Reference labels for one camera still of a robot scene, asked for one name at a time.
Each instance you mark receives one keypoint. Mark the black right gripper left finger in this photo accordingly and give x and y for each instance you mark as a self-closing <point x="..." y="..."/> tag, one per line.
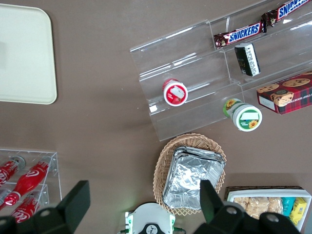
<point x="70" y="207"/>

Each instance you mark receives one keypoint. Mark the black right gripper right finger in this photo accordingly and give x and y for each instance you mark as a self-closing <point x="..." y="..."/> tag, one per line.
<point x="212" y="209"/>

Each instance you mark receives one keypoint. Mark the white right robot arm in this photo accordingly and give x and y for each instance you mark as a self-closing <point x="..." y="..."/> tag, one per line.
<point x="151" y="217"/>

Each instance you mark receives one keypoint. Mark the white rectangular snack tray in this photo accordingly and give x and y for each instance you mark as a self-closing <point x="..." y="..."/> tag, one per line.
<point x="268" y="193"/>

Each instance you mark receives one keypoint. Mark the light wicker basket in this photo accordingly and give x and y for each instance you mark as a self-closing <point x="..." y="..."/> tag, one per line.
<point x="165" y="156"/>

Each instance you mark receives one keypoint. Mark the cream plastic tray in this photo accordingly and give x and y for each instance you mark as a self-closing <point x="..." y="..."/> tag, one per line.
<point x="24" y="61"/>

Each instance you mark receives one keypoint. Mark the rice cracker pack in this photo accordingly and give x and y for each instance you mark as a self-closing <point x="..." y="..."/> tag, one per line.
<point x="258" y="206"/>
<point x="241" y="202"/>
<point x="275" y="204"/>

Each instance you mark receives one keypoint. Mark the stack of foil trays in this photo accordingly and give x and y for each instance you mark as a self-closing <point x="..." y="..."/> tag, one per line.
<point x="187" y="175"/>

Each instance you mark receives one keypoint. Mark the clear acrylic bottle rack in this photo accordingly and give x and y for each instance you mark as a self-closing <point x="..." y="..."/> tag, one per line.
<point x="54" y="165"/>

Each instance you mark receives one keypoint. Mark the red cola bottle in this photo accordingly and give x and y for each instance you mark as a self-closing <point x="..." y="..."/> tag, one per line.
<point x="29" y="180"/>
<point x="7" y="170"/>
<point x="24" y="209"/>

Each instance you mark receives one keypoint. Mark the teal snack packet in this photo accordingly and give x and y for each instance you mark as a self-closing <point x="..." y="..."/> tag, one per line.
<point x="288" y="204"/>

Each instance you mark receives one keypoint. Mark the yellow snack packet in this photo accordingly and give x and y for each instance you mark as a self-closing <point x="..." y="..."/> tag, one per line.
<point x="298" y="210"/>

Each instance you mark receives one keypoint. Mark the green sunflower lidded cup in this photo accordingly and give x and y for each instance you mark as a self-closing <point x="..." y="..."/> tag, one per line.
<point x="247" y="118"/>

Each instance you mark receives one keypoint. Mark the red lidded yoghurt cup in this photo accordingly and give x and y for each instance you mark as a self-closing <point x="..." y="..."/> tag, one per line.
<point x="175" y="93"/>

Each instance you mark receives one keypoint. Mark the red tartan cookie box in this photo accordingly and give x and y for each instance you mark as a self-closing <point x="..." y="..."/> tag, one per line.
<point x="287" y="95"/>

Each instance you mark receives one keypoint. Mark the clear acrylic tiered shelf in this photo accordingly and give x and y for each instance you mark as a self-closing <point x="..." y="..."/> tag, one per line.
<point x="185" y="61"/>

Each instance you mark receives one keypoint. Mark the small black white box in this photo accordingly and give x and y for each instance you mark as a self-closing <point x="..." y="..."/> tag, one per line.
<point x="246" y="59"/>

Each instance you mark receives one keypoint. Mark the Snickers chocolate bar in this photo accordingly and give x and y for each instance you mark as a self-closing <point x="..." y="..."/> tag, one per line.
<point x="243" y="33"/>
<point x="287" y="9"/>

